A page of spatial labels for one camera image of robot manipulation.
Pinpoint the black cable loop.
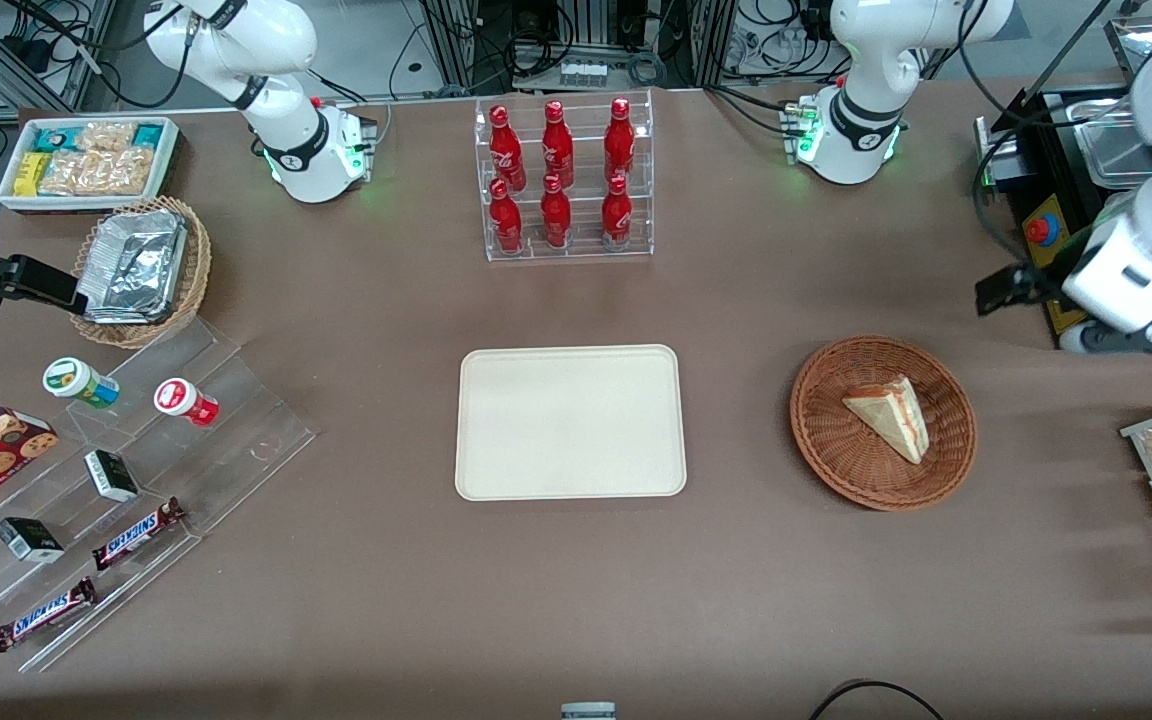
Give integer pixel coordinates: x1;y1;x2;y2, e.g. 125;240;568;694
808;680;947;720

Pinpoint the red cola bottle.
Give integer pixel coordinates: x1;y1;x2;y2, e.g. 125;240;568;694
542;100;575;188
489;105;527;191
601;175;633;249
604;97;635;183
489;178;524;254
540;174;572;249

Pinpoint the large clear cracker bag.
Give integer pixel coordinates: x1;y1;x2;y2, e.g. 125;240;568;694
41;148;152;196

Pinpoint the triangular sandwich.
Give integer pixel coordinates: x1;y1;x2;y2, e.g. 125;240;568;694
842;375;930;466

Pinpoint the snickers bar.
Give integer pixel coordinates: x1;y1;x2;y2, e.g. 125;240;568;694
91;497;185;571
0;577;97;653

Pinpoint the clear acrylic bottle rack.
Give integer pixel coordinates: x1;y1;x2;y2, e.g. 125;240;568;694
474;90;655;263

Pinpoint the small clear cracker bag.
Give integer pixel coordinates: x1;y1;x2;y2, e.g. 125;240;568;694
76;122;137;153

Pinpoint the silver foil pack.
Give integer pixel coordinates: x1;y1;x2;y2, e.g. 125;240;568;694
76;208;187;323

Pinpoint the black food warmer appliance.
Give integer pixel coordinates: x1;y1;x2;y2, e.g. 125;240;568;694
974;15;1152;351

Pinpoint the small black box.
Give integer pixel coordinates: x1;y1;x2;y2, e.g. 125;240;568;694
0;517;65;563
84;450;140;503

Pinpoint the green lid cup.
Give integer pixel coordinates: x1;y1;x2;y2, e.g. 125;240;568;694
43;357;120;409

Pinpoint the white snack bin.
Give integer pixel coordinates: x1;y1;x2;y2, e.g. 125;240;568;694
0;117;180;214

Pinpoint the tan wicker basket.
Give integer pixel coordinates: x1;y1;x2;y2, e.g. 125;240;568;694
69;196;212;349

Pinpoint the steel pan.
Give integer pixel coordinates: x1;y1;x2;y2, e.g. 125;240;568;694
1076;98;1152;189

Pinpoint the beige rectangular tray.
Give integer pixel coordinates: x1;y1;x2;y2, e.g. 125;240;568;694
455;345;687;501

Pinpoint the clear acrylic stepped stand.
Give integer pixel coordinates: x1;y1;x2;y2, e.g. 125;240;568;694
0;318;317;673

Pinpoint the red lid cup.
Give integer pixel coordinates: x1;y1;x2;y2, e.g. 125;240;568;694
154;378;219;427

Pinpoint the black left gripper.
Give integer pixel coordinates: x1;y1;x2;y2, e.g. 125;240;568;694
976;258;1072;317

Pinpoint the round brown wicker basket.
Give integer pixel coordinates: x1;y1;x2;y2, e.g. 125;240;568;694
790;335;978;512

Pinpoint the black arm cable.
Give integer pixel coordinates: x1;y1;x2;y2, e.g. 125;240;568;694
956;0;1137;266

